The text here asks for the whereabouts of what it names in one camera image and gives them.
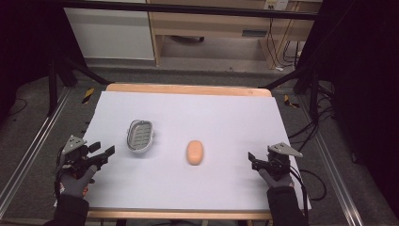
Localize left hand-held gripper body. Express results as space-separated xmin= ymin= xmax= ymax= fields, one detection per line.
xmin=58 ymin=135 xmax=105 ymax=177

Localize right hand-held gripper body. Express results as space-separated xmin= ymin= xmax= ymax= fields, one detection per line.
xmin=261 ymin=142 xmax=304 ymax=182

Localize person's right hand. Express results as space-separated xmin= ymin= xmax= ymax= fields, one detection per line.
xmin=258 ymin=168 xmax=295 ymax=190

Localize person's left hand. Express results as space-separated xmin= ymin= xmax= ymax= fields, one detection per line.
xmin=58 ymin=165 xmax=99 ymax=199

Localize grey soap dish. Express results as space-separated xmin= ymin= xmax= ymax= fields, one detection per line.
xmin=126 ymin=119 xmax=155 ymax=154

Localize yellow black floor tape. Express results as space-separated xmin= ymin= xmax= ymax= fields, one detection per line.
xmin=81 ymin=88 xmax=96 ymax=105
xmin=283 ymin=94 xmax=300 ymax=110

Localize white table sheet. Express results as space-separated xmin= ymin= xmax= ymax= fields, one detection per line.
xmin=82 ymin=90 xmax=312 ymax=212

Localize black metal stand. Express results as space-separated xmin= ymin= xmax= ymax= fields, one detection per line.
xmin=258 ymin=64 xmax=335 ymax=121
xmin=46 ymin=56 xmax=112 ymax=118

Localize wooden table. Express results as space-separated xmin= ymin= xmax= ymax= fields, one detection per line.
xmin=85 ymin=82 xmax=275 ymax=221

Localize white cabinet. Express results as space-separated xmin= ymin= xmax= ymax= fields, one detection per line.
xmin=63 ymin=7 xmax=156 ymax=61

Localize dark curtain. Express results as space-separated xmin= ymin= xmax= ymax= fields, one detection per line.
xmin=295 ymin=0 xmax=399 ymax=218
xmin=0 ymin=0 xmax=88 ymax=123

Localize wooden desk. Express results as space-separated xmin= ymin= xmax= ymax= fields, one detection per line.
xmin=146 ymin=0 xmax=319 ymax=70

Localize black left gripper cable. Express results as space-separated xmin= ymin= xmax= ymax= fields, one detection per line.
xmin=54 ymin=150 xmax=65 ymax=200

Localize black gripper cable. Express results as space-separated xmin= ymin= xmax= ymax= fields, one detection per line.
xmin=289 ymin=165 xmax=327 ymax=220
xmin=54 ymin=150 xmax=65 ymax=200

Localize metal floor rail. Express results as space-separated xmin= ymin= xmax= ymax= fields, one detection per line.
xmin=0 ymin=86 xmax=73 ymax=218
xmin=297 ymin=93 xmax=368 ymax=226

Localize black floor cables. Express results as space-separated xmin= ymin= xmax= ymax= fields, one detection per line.
xmin=287 ymin=79 xmax=337 ymax=153

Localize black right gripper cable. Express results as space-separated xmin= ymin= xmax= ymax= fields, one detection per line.
xmin=289 ymin=165 xmax=327 ymax=220

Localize black cables under desk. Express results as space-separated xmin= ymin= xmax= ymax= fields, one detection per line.
xmin=267 ymin=18 xmax=304 ymax=69

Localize white wall socket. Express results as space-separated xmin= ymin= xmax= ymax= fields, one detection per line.
xmin=263 ymin=0 xmax=289 ymax=11

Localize black frame bar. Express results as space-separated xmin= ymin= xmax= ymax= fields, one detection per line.
xmin=61 ymin=0 xmax=318 ymax=21

